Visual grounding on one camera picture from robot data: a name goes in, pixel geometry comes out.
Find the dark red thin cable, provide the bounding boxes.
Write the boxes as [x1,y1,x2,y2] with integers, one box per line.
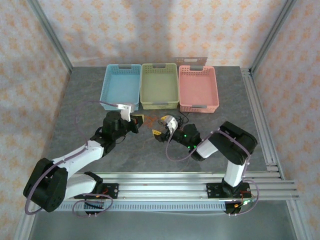
[143,115,161,128]

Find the green plastic basket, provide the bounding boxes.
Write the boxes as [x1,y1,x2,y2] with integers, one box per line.
[139,62,180,111]

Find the blue plastic basket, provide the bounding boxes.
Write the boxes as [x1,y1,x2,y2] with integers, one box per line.
[99,63,142,112]

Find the pink plastic basket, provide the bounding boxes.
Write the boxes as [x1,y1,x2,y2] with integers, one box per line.
[178,65,220,114]

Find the aluminium side rails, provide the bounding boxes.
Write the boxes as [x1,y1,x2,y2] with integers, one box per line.
[240,66,286,180]

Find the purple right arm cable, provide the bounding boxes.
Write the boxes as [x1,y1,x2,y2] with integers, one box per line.
[165,128,260,217]

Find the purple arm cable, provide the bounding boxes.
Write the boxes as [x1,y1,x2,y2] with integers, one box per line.
[24,100,121,218]
[165,128,260,217]

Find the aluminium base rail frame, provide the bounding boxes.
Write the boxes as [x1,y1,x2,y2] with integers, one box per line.
[62,171,300,201]

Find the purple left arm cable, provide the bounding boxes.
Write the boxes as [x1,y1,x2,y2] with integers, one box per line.
[24,100,121,218]

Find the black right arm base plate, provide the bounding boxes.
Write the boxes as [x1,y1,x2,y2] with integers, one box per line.
[206,182,251,200]

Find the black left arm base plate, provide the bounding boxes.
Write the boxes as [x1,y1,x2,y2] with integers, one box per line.
[98,183,120,200]

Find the grey slotted cable duct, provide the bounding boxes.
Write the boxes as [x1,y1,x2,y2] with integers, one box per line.
[53,201,227,213]

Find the black controller board with wires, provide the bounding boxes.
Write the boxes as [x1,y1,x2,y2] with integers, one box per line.
[223,198,258,217]
[83,199,106,216]

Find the aluminium frame post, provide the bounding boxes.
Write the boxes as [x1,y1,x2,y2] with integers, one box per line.
[26,0,74,74]
[249,0,299,74]

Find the aluminium frame leg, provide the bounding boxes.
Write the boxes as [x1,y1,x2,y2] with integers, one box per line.
[14,212,38,240]
[286,199,313,240]

